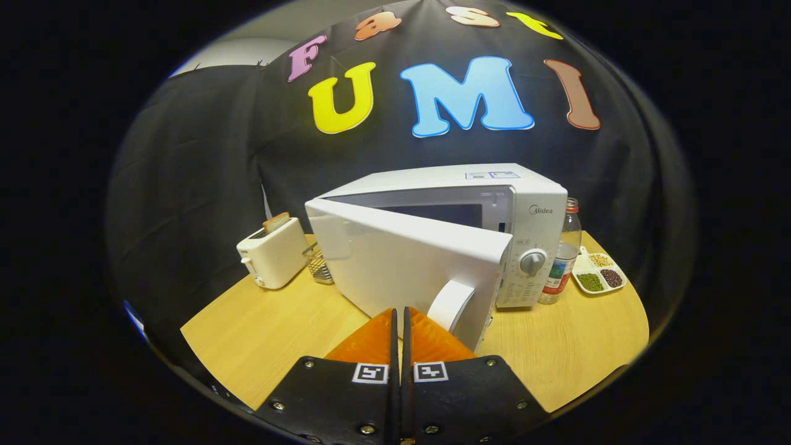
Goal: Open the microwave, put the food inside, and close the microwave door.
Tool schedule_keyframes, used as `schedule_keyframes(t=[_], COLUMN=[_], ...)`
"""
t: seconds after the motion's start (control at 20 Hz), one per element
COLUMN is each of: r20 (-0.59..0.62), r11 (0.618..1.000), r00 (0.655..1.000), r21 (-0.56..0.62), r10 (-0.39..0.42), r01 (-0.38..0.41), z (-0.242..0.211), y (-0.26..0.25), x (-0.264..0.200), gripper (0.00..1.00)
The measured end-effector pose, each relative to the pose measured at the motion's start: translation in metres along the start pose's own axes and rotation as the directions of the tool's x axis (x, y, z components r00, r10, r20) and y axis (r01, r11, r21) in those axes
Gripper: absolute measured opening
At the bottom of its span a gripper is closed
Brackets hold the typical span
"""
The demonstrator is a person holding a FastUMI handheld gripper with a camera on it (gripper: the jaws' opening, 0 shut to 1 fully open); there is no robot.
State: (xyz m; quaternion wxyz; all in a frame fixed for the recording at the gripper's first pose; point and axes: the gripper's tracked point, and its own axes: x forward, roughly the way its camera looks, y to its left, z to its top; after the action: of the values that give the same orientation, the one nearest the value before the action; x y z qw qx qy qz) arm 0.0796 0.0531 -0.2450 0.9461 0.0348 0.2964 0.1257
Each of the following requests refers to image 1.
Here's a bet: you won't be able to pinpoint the white microwave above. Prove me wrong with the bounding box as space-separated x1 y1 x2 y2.
305 164 568 353

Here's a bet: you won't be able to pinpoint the wire mesh holder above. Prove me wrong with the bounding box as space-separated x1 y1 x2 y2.
302 242 334 285

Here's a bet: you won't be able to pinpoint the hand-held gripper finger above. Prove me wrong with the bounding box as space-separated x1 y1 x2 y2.
402 306 551 445
253 307 401 445

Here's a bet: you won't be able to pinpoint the white toaster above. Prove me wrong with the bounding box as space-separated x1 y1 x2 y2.
237 216 308 290

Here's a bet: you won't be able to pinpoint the white divided bean dish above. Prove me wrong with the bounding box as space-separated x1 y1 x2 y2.
572 246 628 295

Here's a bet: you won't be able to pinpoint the clear plastic water bottle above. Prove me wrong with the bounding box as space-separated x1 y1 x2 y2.
538 198 582 305

